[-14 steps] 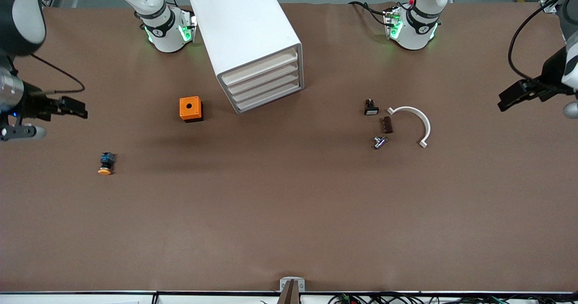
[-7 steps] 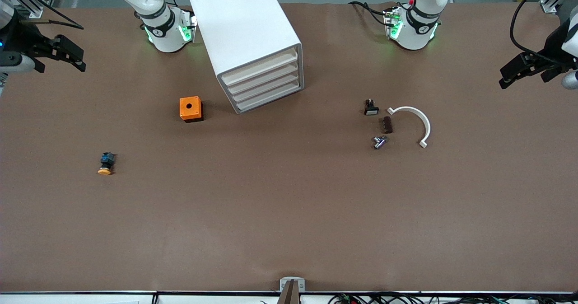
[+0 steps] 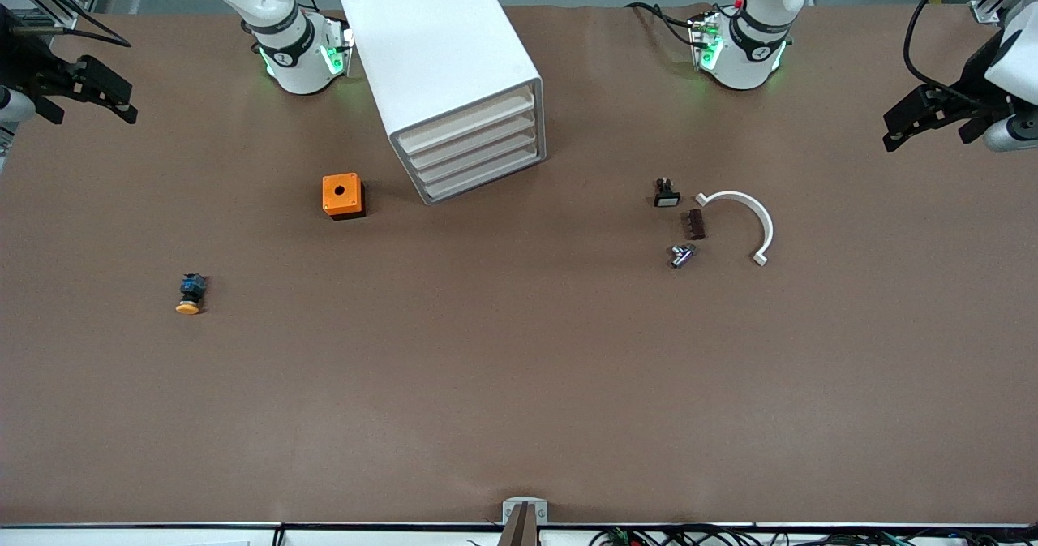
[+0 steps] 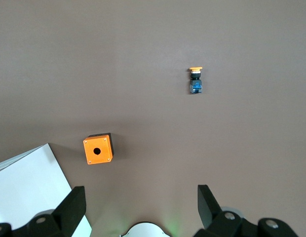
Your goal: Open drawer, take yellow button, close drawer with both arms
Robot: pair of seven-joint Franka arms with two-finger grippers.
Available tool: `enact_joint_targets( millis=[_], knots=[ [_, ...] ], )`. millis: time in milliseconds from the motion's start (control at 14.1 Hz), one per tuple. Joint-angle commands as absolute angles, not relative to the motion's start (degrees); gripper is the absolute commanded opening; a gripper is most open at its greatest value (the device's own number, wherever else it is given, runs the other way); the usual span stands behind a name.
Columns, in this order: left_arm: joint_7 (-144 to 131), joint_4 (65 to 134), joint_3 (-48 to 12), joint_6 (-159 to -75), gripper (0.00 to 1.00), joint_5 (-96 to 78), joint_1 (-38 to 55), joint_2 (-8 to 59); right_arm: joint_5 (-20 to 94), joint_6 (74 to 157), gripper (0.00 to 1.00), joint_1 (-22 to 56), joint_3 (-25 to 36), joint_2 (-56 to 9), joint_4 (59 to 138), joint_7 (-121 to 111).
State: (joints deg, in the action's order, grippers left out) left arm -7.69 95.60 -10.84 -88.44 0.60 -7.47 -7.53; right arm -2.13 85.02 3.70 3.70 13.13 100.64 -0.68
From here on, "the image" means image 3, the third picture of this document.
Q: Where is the white drawer cabinet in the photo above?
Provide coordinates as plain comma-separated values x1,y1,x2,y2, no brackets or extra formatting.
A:
339,0,547,206

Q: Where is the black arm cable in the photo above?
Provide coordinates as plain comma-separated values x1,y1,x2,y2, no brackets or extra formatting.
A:
903,0,974,92
0,0,132,48

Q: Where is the white plastic drawer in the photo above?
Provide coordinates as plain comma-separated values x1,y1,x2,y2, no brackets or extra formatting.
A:
420,144,543,204
412,128,541,188
404,108,539,172
396,84,538,156

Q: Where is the orange button enclosure box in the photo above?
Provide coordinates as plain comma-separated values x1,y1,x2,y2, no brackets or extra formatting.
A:
322,172,366,221

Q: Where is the grey metal bracket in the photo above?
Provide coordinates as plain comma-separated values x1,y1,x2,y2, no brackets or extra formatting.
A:
502,497,549,546

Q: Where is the black base cable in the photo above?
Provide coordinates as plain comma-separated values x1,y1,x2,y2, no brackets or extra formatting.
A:
624,1,700,45

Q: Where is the yellow mushroom push button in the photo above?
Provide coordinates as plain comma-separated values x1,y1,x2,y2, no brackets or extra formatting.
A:
174,273,208,316

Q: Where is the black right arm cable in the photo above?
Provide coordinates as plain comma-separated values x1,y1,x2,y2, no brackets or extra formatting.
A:
0,0,132,48

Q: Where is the white semicircular plastic clamp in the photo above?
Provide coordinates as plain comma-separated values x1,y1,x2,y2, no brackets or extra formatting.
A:
695,191,775,267

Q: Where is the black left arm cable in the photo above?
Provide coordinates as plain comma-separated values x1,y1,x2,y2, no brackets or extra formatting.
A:
903,0,974,92

